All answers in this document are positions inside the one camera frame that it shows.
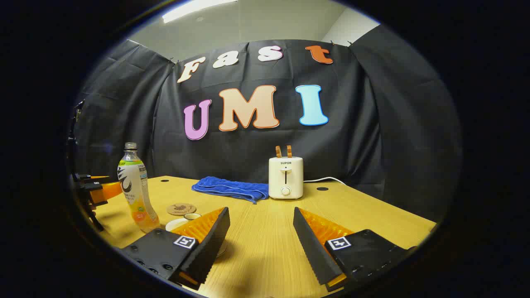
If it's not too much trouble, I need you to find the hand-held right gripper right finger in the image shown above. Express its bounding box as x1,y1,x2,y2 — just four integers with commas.
292,206,419,292

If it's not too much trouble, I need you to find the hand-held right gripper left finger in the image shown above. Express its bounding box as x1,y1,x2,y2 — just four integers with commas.
120,206,231,290

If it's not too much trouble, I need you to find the clear water bottle white label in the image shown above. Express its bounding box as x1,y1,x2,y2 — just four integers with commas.
117,142,161,232

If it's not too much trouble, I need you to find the white teacup lid with knob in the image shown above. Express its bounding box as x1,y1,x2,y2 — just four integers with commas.
165,213,202,232

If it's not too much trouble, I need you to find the round wooden coaster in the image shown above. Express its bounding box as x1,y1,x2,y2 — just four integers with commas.
166,203,197,216

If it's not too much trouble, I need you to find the blue towel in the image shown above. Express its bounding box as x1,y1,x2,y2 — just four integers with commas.
191,177,270,204

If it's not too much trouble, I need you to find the white toaster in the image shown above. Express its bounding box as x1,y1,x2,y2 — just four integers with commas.
268,156,304,200

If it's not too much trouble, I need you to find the white toaster cable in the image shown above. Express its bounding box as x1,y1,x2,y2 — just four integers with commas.
303,177,347,185

